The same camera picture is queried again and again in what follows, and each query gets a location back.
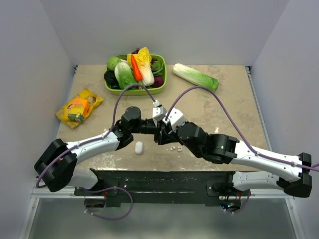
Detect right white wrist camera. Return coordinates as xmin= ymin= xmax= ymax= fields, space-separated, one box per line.
xmin=162 ymin=108 xmax=188 ymax=132

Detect round green vegetable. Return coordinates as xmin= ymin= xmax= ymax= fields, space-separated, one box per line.
xmin=107 ymin=56 xmax=122 ymax=71

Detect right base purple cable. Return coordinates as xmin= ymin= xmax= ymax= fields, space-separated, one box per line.
xmin=223 ymin=191 xmax=252 ymax=215

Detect white earbud charging case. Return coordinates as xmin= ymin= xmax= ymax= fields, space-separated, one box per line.
xmin=134 ymin=141 xmax=144 ymax=155

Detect yellow snack bag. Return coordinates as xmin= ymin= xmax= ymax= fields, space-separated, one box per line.
xmin=56 ymin=88 xmax=104 ymax=129

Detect dark green spinach leaves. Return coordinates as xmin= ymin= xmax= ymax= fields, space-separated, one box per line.
xmin=151 ymin=60 xmax=164 ymax=76

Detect napa cabbage on table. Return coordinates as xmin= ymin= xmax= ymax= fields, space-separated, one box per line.
xmin=172 ymin=63 xmax=219 ymax=92

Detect yellow leaf cabbage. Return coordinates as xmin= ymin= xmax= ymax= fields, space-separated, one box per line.
xmin=127 ymin=47 xmax=154 ymax=86

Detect aluminium front rail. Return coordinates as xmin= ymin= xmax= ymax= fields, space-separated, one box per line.
xmin=31 ymin=187 xmax=104 ymax=199

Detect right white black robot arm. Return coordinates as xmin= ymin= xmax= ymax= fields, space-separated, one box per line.
xmin=159 ymin=122 xmax=312 ymax=198

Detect green white bok choy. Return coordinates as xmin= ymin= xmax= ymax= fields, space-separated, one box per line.
xmin=114 ymin=62 xmax=136 ymax=90

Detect orange green small box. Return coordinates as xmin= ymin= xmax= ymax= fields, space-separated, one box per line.
xmin=67 ymin=98 xmax=89 ymax=122

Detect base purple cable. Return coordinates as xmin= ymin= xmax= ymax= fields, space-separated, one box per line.
xmin=223 ymin=191 xmax=252 ymax=215
xmin=79 ymin=186 xmax=134 ymax=221

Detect dark black vegetable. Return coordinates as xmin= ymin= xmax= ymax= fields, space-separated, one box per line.
xmin=104 ymin=70 xmax=118 ymax=86

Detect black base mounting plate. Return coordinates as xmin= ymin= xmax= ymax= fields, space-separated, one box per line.
xmin=75 ymin=171 xmax=249 ymax=207

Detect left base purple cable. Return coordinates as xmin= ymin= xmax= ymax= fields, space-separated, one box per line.
xmin=79 ymin=186 xmax=134 ymax=221

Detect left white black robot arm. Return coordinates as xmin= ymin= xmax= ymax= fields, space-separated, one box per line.
xmin=34 ymin=106 xmax=166 ymax=192

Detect orange toy carrot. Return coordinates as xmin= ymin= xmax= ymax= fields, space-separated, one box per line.
xmin=131 ymin=54 xmax=143 ymax=81

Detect green plastic vegetable tray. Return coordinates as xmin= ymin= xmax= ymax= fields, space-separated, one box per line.
xmin=104 ymin=54 xmax=167 ymax=96

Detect purple beet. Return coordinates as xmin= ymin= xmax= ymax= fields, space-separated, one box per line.
xmin=152 ymin=76 xmax=164 ymax=88

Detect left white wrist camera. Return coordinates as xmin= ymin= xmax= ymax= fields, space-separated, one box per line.
xmin=152 ymin=100 xmax=167 ymax=126

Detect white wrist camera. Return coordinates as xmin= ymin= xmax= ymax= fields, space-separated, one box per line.
xmin=162 ymin=108 xmax=188 ymax=132
xmin=152 ymin=100 xmax=167 ymax=126

